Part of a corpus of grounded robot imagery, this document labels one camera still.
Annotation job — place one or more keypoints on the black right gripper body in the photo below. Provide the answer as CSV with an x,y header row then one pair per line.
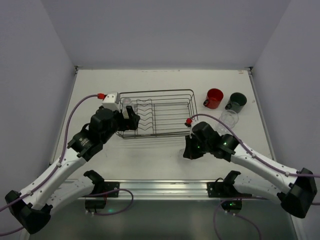
x,y
191,149

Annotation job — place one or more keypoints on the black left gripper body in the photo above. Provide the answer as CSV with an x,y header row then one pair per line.
x,y
128,121

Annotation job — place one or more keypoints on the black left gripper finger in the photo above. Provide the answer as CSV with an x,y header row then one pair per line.
x,y
132,123
130,114

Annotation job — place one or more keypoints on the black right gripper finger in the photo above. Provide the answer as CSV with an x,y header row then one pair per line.
x,y
190,151
198,153

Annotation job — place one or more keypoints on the clear small glass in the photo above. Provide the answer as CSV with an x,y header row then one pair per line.
x,y
181,151
126,101

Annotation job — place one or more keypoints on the red mug black handle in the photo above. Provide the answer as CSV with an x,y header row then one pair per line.
x,y
213,98

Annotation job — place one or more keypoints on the grey-green mug black handle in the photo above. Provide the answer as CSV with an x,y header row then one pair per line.
x,y
236,102

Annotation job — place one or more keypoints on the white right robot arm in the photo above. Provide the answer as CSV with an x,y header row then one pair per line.
x,y
293,189

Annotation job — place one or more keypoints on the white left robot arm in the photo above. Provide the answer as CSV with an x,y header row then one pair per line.
x,y
33,205

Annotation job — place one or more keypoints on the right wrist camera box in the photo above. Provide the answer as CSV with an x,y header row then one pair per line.
x,y
191,133

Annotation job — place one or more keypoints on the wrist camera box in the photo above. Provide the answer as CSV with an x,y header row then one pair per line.
x,y
191,133
112,101

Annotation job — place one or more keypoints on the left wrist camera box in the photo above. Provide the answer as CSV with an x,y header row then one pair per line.
x,y
112,101

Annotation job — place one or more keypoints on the dark wire dish rack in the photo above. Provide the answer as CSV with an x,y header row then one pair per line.
x,y
163,113

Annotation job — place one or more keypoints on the aluminium table edge rail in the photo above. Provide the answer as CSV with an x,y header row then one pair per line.
x,y
164,190

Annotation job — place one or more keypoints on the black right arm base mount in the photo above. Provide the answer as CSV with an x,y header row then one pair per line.
x,y
224,188

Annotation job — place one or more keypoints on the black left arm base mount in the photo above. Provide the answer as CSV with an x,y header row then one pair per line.
x,y
103,190

